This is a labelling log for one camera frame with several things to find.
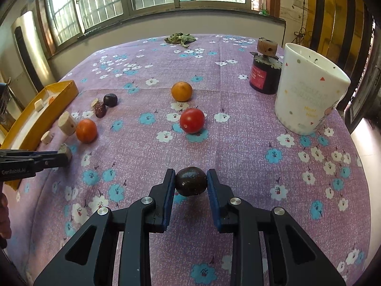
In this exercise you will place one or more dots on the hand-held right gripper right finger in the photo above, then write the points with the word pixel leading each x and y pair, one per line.
pixel 212 202

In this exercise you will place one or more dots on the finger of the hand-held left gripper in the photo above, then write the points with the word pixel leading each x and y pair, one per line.
pixel 44 153
pixel 47 163

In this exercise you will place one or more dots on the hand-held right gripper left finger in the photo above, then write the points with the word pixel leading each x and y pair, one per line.
pixel 169 202

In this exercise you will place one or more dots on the small beige chunk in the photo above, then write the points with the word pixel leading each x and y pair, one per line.
pixel 66 153
pixel 46 137

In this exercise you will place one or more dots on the large dark wrinkled passion fruit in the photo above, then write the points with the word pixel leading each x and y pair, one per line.
pixel 191 181

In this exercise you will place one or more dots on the large beige cylinder chunk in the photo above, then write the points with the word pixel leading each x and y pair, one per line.
pixel 68 122

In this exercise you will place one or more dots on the red-orange mandarin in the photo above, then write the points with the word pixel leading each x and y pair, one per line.
pixel 86 130

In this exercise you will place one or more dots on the yellow tray with white foam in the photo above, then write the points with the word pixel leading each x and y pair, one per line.
pixel 64 91

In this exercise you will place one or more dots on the red tomato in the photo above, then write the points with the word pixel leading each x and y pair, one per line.
pixel 192 120

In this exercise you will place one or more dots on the small dark round fruit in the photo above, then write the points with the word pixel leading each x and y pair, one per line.
pixel 110 99

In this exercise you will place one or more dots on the person's left hand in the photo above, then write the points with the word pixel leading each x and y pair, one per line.
pixel 4 214

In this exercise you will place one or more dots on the beige hexagonal chunk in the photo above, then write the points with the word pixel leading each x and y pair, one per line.
pixel 39 105

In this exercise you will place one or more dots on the purple floral tablecloth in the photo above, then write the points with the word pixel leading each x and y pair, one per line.
pixel 253 169

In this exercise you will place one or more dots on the small orange mandarin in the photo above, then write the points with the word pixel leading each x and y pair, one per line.
pixel 52 99

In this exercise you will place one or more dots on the red jujube date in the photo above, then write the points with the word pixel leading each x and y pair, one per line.
pixel 100 110

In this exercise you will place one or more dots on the tiny beige chunk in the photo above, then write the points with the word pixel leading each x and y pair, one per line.
pixel 95 102

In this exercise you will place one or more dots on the white standing air conditioner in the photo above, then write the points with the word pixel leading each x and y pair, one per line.
pixel 28 47

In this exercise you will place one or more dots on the yellow-orange mandarin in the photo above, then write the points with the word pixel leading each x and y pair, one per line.
pixel 181 91

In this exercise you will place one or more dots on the red small box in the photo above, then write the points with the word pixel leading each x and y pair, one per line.
pixel 263 77

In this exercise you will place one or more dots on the white board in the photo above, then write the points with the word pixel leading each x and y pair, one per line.
pixel 309 89

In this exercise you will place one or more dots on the dried green leaves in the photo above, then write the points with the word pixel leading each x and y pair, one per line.
pixel 180 38

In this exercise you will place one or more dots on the round cork stopper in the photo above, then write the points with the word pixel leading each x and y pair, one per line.
pixel 267 46

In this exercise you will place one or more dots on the green bottle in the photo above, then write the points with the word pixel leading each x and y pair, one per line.
pixel 263 4

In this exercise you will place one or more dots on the yellow panelled door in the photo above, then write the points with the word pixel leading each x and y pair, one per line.
pixel 333 20

